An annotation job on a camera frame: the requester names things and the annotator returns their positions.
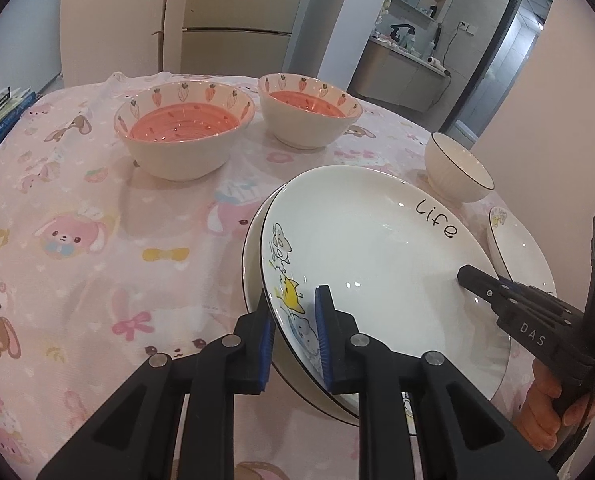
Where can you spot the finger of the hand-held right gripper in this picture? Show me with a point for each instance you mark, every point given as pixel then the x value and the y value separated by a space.
pixel 477 282
pixel 515 288

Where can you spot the person's right hand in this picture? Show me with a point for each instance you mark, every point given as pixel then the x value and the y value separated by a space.
pixel 535 410

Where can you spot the pile of books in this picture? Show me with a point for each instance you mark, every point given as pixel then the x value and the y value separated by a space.
pixel 0 110

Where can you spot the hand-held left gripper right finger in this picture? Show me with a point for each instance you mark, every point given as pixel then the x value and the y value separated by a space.
pixel 322 340

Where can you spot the white bowl with black rim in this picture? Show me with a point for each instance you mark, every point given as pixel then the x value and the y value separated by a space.
pixel 457 170

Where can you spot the beige refrigerator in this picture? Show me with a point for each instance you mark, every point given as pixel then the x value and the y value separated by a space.
pixel 237 10

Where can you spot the plain white plate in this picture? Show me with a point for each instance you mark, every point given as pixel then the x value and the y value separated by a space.
pixel 251 260

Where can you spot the pink strawberry print bowl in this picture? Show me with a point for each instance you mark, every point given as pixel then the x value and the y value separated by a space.
pixel 177 155
pixel 302 125

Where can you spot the wooden broom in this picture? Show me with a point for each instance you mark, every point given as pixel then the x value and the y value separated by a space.
pixel 160 30

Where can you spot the dark framed glass door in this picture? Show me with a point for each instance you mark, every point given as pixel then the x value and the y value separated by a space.
pixel 507 50

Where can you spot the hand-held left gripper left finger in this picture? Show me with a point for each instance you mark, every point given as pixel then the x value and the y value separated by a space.
pixel 266 350

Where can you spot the black faucet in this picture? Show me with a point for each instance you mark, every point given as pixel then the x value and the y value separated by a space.
pixel 402 32

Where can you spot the white plate with small print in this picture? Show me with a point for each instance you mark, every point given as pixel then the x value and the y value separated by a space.
pixel 515 255

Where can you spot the sink cabinet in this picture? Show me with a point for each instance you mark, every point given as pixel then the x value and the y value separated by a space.
pixel 392 77

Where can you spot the white hair dryer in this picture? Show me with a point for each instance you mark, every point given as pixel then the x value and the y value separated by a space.
pixel 437 64

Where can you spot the wall socket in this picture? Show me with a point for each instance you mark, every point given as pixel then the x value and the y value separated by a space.
pixel 465 27

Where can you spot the pink printed tablecloth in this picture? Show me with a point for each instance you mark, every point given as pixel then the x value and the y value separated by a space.
pixel 102 260

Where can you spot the white plate with cat print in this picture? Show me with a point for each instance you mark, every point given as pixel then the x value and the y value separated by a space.
pixel 377 250

